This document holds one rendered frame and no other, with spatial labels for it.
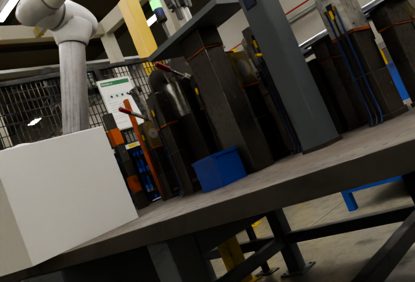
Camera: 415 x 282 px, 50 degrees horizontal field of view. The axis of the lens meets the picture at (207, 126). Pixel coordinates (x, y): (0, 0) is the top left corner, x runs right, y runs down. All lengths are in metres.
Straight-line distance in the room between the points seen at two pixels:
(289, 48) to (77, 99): 0.92
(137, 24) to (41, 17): 1.27
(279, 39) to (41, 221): 0.80
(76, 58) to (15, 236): 0.77
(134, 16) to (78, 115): 1.37
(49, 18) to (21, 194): 0.74
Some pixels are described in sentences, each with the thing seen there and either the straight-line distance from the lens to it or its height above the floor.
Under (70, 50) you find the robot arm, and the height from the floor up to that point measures 1.38.
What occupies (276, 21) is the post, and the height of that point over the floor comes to 1.03.
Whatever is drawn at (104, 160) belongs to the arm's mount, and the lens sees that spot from 1.45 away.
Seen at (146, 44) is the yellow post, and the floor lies 1.64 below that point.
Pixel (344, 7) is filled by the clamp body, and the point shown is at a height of 1.00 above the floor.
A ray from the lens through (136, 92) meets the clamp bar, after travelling 2.00.
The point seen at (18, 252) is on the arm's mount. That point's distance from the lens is 1.34.
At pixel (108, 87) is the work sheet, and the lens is 2.62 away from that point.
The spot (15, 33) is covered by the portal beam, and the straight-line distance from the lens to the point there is 6.48.
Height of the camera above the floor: 0.76
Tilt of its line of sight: 5 degrees up
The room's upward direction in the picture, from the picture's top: 23 degrees counter-clockwise
